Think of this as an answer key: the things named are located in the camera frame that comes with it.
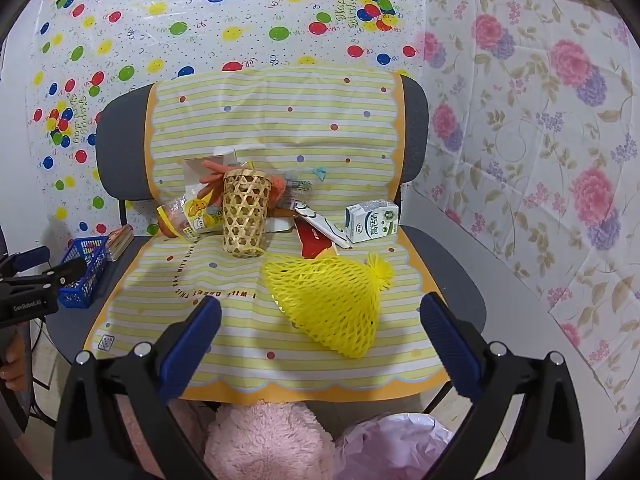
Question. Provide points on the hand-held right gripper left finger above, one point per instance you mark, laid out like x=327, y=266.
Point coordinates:
x=192, y=347

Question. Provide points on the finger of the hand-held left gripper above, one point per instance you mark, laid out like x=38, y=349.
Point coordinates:
x=30, y=256
x=67, y=270

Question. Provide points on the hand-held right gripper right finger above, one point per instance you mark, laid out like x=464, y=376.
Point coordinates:
x=450, y=345

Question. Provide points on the pink plastic bag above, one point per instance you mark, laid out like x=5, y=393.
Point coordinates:
x=390, y=450

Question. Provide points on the yellow foam fruit net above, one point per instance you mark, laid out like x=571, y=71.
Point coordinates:
x=320, y=305

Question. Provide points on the yellow snack packet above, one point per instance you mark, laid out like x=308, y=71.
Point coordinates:
x=200, y=212

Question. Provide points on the woven bamboo basket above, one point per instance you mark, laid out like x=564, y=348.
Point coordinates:
x=245, y=210

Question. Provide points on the red packet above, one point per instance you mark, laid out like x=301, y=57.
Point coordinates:
x=312, y=244

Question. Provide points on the person's left hand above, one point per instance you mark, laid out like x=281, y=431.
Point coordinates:
x=12, y=372

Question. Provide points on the blue plastic basket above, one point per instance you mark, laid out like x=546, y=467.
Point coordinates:
x=95, y=272

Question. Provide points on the orange cover booklet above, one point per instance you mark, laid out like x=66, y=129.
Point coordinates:
x=119, y=242

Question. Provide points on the red apple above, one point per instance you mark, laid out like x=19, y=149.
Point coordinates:
x=167, y=230

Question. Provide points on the pink fluffy cushion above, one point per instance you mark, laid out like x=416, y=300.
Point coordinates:
x=265, y=445

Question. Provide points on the white green milk carton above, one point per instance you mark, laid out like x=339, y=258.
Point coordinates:
x=370, y=222

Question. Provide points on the grey office chair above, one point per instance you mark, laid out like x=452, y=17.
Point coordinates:
x=120, y=130

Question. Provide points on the orange knit glove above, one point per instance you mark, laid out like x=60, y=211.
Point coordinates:
x=215, y=180

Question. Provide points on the white printed card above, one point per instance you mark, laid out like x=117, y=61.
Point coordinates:
x=320, y=220

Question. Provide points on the clear candy wrapper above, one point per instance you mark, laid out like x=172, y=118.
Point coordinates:
x=297, y=185

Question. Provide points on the small teal paper triangle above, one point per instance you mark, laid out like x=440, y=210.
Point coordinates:
x=318, y=174

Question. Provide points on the floral print plastic sheet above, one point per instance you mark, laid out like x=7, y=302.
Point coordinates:
x=525, y=135

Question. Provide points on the yellow striped dotted cloth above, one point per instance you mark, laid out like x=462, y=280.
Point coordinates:
x=280, y=125

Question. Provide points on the balloon print plastic sheet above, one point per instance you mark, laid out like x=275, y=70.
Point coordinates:
x=150, y=35

